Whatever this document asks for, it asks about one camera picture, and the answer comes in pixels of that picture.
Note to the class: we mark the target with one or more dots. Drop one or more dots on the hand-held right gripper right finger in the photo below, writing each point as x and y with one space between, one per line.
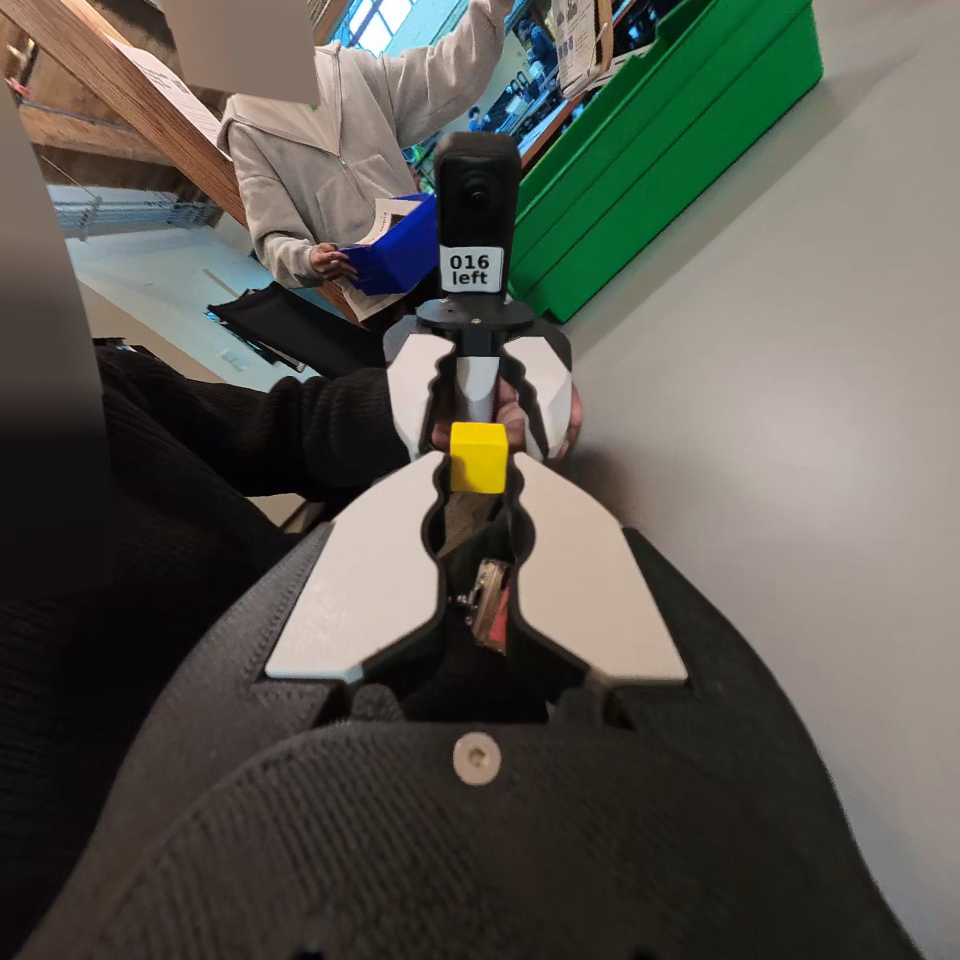
592 592

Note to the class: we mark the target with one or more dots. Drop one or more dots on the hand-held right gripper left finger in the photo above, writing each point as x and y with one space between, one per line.
360 592

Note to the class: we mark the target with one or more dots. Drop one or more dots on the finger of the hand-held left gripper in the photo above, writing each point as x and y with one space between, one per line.
411 382
553 382

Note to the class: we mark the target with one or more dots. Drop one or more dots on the small yellow cube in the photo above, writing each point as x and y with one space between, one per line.
480 457

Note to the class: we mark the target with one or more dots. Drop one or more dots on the green plastic bin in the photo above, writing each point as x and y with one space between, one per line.
660 165

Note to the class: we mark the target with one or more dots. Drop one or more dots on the person's left forearm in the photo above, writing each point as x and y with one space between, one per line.
285 435

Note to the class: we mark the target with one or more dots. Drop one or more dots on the person's left hand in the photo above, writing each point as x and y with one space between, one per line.
514 412

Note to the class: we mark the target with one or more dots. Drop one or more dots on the white paper sheets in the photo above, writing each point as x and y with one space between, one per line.
375 304

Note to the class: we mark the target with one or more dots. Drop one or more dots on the blue plastic bin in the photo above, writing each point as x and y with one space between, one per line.
397 247

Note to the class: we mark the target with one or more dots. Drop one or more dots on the red badge with metal clip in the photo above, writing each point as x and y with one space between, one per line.
487 600

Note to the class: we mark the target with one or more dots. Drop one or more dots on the black office chair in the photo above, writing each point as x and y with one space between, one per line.
300 330

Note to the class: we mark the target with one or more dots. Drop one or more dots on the illustrated paper sheet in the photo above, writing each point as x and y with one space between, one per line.
579 45

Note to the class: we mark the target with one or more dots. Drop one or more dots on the thin wooden board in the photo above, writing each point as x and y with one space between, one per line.
606 34

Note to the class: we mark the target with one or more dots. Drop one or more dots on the white paper notice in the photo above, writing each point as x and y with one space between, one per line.
172 94

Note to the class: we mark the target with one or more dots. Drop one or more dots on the wooden post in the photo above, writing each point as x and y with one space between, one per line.
112 82

